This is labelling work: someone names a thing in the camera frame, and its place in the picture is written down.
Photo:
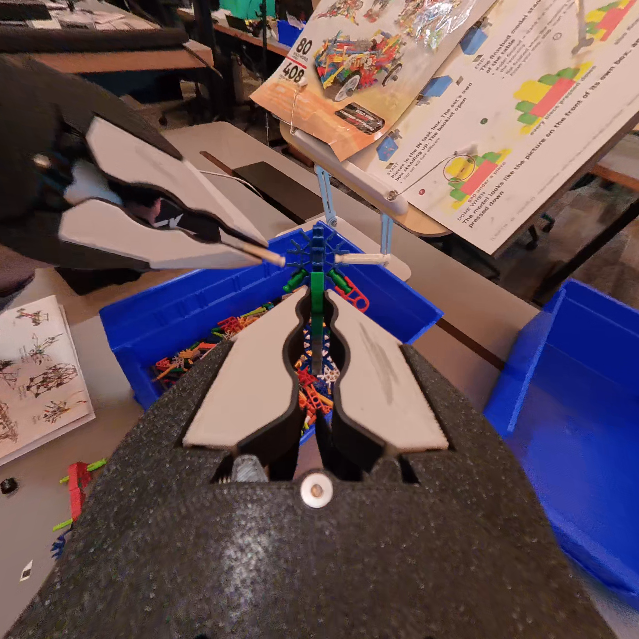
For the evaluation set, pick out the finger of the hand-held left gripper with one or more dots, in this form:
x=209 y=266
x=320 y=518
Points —
x=150 y=165
x=130 y=235

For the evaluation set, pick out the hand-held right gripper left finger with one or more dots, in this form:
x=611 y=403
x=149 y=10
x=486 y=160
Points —
x=245 y=399

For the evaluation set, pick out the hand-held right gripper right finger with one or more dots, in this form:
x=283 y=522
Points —
x=389 y=394

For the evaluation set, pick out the pile of construction toy pieces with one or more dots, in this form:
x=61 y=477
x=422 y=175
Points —
x=210 y=344

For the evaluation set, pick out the blue plastic bin with label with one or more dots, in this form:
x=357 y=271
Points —
x=200 y=300

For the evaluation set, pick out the blue snowflake toy assembly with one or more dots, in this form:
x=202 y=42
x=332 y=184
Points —
x=318 y=255

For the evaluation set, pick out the red green toy assembly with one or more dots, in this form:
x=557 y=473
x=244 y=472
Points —
x=78 y=481

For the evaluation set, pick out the long dark office desk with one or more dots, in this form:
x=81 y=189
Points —
x=110 y=50

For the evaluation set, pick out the black flat pad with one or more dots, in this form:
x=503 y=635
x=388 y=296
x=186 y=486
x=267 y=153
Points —
x=275 y=188

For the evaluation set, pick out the white stand base blue posts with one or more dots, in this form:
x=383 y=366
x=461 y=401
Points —
x=379 y=250

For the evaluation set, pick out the white printed instruction sheet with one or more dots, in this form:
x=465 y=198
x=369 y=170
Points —
x=40 y=379

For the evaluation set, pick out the round wooden board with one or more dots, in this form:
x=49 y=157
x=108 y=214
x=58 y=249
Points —
x=339 y=165

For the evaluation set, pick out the empty blue plastic bin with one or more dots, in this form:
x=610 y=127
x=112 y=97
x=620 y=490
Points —
x=579 y=429

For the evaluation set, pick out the toy kit plastic bag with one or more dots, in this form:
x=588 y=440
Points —
x=369 y=60

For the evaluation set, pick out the small black toy piece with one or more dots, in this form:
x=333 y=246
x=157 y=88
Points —
x=8 y=486

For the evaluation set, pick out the small white toy piece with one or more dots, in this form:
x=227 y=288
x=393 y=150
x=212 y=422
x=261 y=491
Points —
x=25 y=572

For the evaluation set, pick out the instruction booklet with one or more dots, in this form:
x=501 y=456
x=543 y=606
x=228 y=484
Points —
x=519 y=110

